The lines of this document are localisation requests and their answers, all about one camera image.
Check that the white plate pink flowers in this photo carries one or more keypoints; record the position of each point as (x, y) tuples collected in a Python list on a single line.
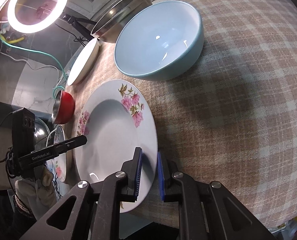
[(116, 119)]

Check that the large stainless steel bowl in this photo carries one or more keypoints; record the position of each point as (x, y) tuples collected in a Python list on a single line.
[(109, 27)]

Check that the plaid tablecloth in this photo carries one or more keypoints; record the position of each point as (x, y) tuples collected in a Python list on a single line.
[(232, 117)]

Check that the ring light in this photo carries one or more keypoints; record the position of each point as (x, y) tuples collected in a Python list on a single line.
[(31, 16)]

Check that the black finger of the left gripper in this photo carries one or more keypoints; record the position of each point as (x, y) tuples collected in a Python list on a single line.
[(75, 142)]

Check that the red steel bowl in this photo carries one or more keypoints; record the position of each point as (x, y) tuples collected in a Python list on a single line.
[(63, 108)]

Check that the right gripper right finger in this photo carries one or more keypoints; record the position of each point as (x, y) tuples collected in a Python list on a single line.
[(169, 190)]

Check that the gloved left hand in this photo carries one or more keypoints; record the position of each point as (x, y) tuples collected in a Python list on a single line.
[(36, 197)]

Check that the floral deep plate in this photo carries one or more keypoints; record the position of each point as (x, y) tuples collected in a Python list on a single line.
[(60, 163)]

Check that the cream rimmed white plate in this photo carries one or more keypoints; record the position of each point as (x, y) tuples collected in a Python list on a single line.
[(83, 62)]

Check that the black tripod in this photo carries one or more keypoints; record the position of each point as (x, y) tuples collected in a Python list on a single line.
[(76, 23)]

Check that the large light blue bowl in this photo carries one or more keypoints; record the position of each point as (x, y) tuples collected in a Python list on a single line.
[(161, 42)]

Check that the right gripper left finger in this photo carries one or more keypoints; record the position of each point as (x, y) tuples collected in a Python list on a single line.
[(133, 170)]

